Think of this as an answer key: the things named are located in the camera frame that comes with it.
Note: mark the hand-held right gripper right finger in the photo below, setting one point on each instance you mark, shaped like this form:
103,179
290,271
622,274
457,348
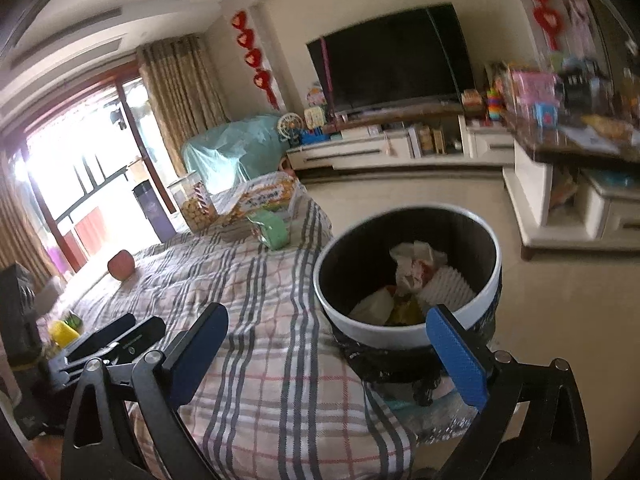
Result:
455,355

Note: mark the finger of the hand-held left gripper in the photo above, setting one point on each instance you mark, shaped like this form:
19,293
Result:
137,337
107,329

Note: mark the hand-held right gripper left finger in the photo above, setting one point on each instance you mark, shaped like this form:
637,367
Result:
200,355

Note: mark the gold foil wrapper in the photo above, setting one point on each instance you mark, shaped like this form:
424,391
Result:
405,310

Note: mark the white pleated paper liner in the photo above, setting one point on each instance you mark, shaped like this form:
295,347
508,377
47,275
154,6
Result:
450,285

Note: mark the white tissue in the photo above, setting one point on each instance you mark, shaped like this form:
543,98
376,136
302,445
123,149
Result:
415,265

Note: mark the white rimmed black bin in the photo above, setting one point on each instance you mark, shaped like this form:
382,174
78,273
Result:
350,255

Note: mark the green packet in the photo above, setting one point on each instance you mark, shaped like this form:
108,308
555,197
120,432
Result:
74,321

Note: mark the yellow plastic toy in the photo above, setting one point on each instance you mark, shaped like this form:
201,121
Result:
62,335

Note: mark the red apple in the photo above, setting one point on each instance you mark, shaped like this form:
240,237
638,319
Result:
121,266

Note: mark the plaid tablecloth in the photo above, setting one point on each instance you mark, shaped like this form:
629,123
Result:
250,310

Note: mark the black plastic bag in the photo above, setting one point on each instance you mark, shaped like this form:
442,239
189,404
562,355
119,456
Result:
385,367

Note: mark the beige patterned curtain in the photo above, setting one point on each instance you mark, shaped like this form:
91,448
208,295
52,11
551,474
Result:
180,95
20,225

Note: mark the purple water bottle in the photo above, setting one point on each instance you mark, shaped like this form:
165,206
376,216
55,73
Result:
155,210

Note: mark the green tissue box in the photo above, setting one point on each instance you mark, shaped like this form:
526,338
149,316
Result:
270,230

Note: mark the clear cookie jar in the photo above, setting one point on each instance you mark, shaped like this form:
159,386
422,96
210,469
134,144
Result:
195,205

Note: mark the orange flat box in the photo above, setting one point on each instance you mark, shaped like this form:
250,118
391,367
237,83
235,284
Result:
265,197

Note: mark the white side cabinet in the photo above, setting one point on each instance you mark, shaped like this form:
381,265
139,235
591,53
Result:
535,195

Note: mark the teal covered armchair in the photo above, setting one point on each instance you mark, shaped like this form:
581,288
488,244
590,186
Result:
230,150

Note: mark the white tv cabinet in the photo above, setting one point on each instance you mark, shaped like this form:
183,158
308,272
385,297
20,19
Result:
350,152

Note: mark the ferris wheel toy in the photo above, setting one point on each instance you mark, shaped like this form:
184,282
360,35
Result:
291,130

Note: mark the pink toy house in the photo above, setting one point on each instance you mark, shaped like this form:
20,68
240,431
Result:
316,107

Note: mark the pink toy box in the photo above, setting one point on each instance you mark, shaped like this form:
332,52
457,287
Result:
532,90

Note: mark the black television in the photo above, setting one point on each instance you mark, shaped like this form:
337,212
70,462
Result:
395,60

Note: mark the wooden balcony door frame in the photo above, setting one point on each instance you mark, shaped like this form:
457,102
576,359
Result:
130,125

